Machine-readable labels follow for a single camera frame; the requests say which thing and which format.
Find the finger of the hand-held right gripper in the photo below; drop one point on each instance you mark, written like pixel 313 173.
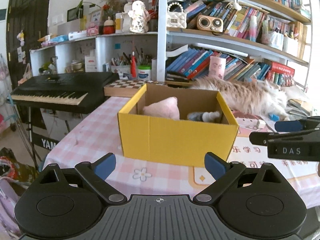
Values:
pixel 275 137
pixel 287 126

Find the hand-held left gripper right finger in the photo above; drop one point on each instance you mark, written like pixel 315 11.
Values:
pixel 215 166

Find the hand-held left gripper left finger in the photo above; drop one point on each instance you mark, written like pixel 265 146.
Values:
pixel 106 166

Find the yellow cardboard box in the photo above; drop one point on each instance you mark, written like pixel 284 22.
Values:
pixel 175 140

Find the white charger block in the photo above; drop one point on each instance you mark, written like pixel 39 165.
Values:
pixel 211 116

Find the pink plush pig toy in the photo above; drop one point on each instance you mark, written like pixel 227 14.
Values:
pixel 162 108

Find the white box with red label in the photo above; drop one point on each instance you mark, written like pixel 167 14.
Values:
pixel 260 124

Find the stack of notebooks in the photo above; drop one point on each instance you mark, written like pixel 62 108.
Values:
pixel 298 106

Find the pink checkered tablecloth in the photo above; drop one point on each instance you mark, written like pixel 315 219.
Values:
pixel 95 135

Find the row of small colourful books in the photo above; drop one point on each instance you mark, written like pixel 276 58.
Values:
pixel 278 80

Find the fluffy cream cat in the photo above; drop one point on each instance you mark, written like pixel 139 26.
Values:
pixel 245 95

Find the red thick book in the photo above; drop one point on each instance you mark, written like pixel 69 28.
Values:
pixel 282 68

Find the black keyboard stand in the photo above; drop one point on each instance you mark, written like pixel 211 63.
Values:
pixel 37 140

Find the white storage bin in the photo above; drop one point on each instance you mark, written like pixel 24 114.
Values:
pixel 290 47

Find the chessboard box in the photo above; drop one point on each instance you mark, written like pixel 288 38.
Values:
pixel 125 85

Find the white stationery organiser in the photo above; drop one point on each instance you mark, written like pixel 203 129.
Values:
pixel 272 40

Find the pink printed cup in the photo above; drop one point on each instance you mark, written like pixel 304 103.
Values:
pixel 217 66

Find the black keyboard piano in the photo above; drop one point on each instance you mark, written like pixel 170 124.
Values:
pixel 62 82

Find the white pen cup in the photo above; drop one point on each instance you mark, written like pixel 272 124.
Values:
pixel 121 71

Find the white jar with green lid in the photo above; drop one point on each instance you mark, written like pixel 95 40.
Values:
pixel 144 73

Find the pastel rainbow bottle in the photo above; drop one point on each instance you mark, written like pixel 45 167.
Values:
pixel 252 28

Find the red tassel ornament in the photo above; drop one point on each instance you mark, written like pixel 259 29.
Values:
pixel 133 66

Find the row of leaning blue books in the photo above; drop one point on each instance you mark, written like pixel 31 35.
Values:
pixel 190 62

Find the white low shelf unit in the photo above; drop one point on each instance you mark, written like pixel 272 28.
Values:
pixel 100 47

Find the row of colourful upright books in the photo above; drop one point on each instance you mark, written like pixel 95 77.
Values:
pixel 232 17

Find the wooden retro radio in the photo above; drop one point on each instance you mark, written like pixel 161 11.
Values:
pixel 209 23

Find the white bookshelf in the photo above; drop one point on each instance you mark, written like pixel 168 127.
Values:
pixel 161 42

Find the red and white doll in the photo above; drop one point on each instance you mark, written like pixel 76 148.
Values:
pixel 108 26

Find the yellow and white carton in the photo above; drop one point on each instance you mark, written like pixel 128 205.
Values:
pixel 118 23

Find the white angel doll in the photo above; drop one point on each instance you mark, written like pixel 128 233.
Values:
pixel 136 16

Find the white quilted handbag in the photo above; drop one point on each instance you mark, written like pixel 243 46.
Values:
pixel 176 17

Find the dark wooden door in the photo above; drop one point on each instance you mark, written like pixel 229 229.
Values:
pixel 27 17

